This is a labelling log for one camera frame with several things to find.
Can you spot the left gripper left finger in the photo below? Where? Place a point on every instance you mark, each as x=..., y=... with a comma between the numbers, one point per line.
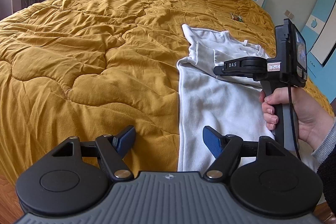
x=111, y=151

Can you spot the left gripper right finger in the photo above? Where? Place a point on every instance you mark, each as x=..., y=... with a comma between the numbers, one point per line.
x=226, y=151

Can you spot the white Nevada sweatshirt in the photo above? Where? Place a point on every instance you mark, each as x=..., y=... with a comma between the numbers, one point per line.
x=228, y=104

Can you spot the grey sleeved right forearm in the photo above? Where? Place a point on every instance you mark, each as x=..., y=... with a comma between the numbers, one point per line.
x=325, y=155

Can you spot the person right hand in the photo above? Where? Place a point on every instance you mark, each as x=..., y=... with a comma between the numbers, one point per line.
x=314, y=123

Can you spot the blue white wardrobe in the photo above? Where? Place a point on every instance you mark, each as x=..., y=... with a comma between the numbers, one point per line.
x=319, y=34

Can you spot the small green snack packet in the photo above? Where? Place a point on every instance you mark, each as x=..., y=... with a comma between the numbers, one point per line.
x=236, y=17

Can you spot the mustard yellow quilt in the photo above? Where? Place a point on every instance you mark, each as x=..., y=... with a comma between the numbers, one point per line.
x=93, y=67

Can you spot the wall light switch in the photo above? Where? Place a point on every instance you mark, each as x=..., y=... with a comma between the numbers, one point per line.
x=288, y=14

